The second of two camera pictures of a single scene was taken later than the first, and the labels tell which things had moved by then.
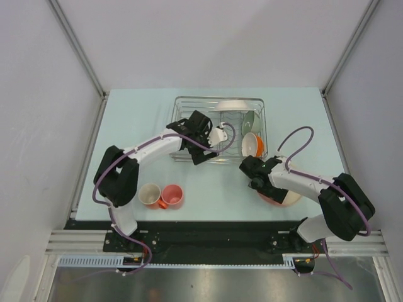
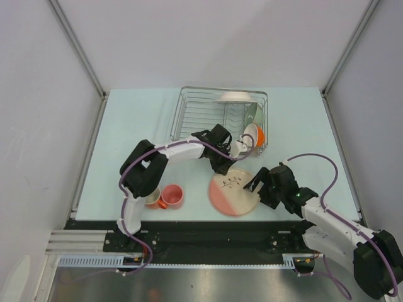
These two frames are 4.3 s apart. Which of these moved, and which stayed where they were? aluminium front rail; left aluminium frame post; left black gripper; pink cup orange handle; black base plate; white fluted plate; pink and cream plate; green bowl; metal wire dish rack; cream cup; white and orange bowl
Moved: white and orange bowl; left black gripper; pink and cream plate; white fluted plate; metal wire dish rack; green bowl
Stayed: aluminium front rail; left aluminium frame post; pink cup orange handle; black base plate; cream cup
